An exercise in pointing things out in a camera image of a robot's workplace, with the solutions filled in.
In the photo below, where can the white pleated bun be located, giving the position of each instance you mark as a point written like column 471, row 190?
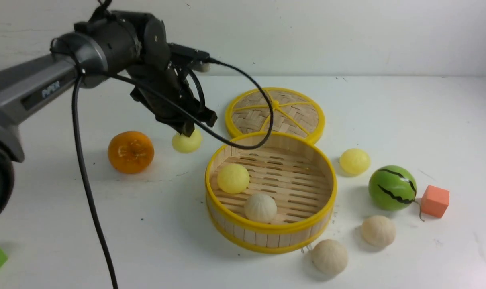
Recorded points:
column 330, row 257
column 378, row 231
column 260, row 208

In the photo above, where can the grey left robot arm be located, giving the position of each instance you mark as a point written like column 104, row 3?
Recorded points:
column 110, row 42

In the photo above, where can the orange toy tangerine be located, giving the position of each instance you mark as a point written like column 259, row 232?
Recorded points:
column 130, row 152

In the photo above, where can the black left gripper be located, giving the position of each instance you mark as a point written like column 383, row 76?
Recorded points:
column 169, row 86

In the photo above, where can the yellow bun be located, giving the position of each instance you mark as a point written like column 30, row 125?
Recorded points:
column 354, row 161
column 184, row 144
column 233, row 178

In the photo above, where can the orange foam cube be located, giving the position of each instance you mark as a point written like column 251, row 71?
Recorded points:
column 435, row 201

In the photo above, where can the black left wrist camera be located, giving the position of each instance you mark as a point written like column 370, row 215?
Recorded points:
column 192, row 58

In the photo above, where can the green toy watermelon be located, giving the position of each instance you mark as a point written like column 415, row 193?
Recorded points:
column 392, row 189

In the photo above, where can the woven bamboo steamer lid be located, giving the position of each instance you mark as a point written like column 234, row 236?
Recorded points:
column 293, row 113

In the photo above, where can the bamboo steamer tray yellow rim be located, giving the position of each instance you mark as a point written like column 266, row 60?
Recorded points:
column 295, row 173

